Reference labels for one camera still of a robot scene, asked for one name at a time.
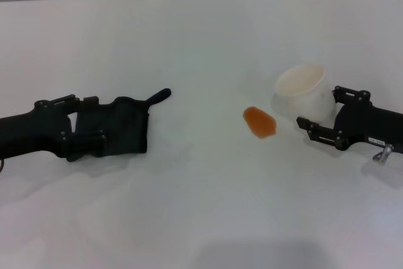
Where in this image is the dark blue rag with loop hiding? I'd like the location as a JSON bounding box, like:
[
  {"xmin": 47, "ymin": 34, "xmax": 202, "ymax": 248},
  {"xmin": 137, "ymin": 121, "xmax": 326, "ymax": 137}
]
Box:
[{"xmin": 66, "ymin": 88, "xmax": 173, "ymax": 164}]

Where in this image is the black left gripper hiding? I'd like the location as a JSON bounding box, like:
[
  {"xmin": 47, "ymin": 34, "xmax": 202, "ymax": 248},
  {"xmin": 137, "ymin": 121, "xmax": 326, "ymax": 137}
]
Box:
[{"xmin": 0, "ymin": 93, "xmax": 108, "ymax": 161}]

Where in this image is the white paper cup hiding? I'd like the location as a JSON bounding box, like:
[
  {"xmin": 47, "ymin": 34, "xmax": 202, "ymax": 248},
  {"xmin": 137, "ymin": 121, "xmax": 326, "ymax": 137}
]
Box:
[{"xmin": 274, "ymin": 64, "xmax": 338, "ymax": 125}]

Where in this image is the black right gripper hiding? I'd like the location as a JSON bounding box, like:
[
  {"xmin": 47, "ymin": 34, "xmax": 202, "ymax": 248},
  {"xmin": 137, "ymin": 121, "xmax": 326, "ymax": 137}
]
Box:
[{"xmin": 296, "ymin": 85, "xmax": 403, "ymax": 154}]

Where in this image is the brown liquid stain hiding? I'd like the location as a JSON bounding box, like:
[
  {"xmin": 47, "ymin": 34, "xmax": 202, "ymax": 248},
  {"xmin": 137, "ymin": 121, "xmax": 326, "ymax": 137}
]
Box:
[{"xmin": 242, "ymin": 106, "xmax": 278, "ymax": 140}]

